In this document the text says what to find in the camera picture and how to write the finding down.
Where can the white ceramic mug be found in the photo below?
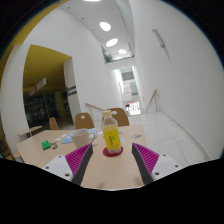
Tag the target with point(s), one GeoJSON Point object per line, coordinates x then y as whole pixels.
{"type": "Point", "coordinates": [79, 138]}

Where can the wooden stair handrail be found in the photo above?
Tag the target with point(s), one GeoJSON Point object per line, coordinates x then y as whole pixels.
{"type": "Point", "coordinates": [95, 107]}
{"type": "Point", "coordinates": [151, 99]}

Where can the small green box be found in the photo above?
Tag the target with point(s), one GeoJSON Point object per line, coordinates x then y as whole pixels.
{"type": "Point", "coordinates": [46, 145]}

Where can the light blue printed paper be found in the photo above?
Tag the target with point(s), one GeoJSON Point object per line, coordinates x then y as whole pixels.
{"type": "Point", "coordinates": [66, 140]}

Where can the flat round red coaster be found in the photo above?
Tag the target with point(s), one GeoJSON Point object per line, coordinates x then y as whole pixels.
{"type": "Point", "coordinates": [106, 153]}

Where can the white hanging sign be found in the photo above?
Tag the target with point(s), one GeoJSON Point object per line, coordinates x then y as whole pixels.
{"type": "Point", "coordinates": [37, 87]}

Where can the round ceiling lights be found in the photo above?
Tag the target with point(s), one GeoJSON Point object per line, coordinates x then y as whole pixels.
{"type": "Point", "coordinates": [105, 26]}

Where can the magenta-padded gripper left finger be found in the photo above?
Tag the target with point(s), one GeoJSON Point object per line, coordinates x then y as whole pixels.
{"type": "Point", "coordinates": [78, 158]}

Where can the green potted plant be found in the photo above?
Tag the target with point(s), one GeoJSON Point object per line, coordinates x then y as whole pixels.
{"type": "Point", "coordinates": [107, 58]}

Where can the grey wall lamp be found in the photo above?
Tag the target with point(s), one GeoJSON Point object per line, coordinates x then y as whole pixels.
{"type": "Point", "coordinates": [159, 38]}

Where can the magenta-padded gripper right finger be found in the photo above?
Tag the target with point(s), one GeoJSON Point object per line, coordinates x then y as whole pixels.
{"type": "Point", "coordinates": [147, 158]}

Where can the clear bottle with yellow drink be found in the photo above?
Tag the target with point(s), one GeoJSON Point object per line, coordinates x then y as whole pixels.
{"type": "Point", "coordinates": [111, 136]}

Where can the light wooden table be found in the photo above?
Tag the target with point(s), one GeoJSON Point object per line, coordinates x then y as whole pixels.
{"type": "Point", "coordinates": [30, 130]}

